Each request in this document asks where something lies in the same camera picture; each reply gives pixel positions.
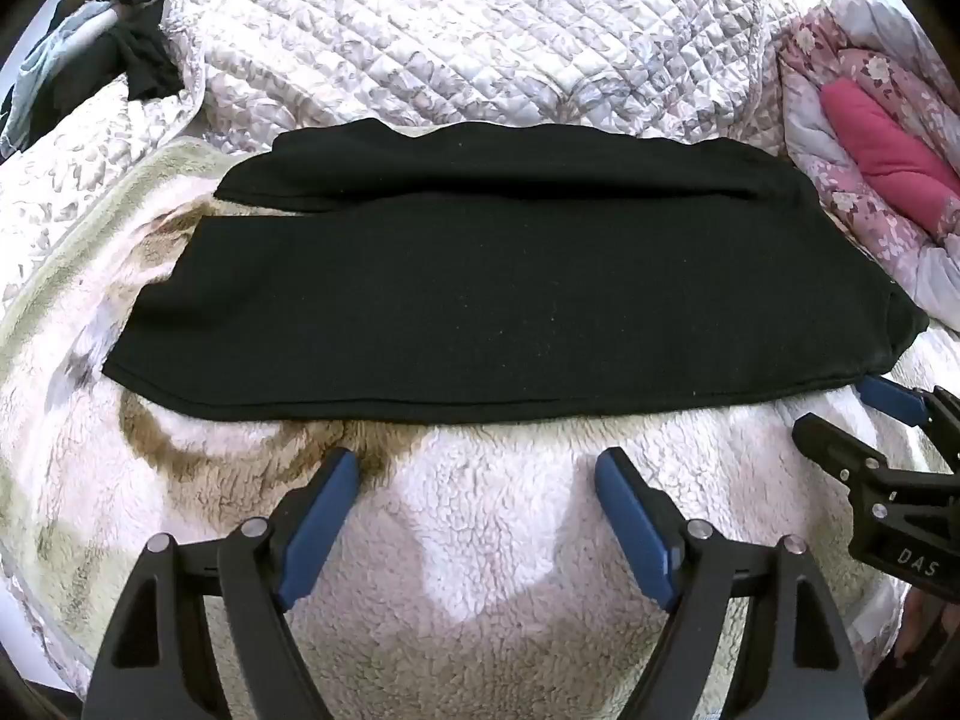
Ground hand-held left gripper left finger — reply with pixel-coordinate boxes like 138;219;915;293
81;447;361;720

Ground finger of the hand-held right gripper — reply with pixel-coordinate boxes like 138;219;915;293
857;377;960;470
793;412;895;500

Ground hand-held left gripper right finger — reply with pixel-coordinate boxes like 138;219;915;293
594;447;872;720

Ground black pants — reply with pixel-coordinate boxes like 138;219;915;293
101;118;931;425

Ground cream fleece blanket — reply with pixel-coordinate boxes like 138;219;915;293
0;136;947;720

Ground pink floral comforter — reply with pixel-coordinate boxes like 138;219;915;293
772;0;960;331

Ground pink pillow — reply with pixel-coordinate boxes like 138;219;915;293
819;79;960;237

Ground black garment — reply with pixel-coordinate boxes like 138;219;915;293
90;0;185;102

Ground white quilted bedspread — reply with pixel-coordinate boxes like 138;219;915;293
0;0;796;316

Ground light blue garment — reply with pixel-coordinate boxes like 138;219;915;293
0;0;121;158

